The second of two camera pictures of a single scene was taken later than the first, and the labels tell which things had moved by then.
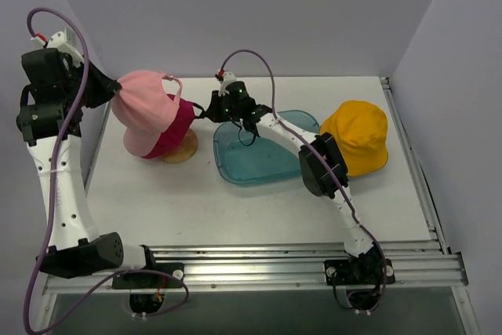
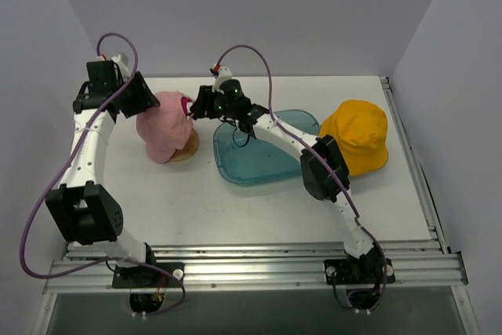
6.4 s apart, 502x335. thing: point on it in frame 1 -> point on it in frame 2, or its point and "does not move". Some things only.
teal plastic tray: x=241 y=157 does not move
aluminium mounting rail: x=231 y=267 does not move
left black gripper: x=91 y=86 -> x=142 y=96
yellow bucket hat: x=360 y=130 does not move
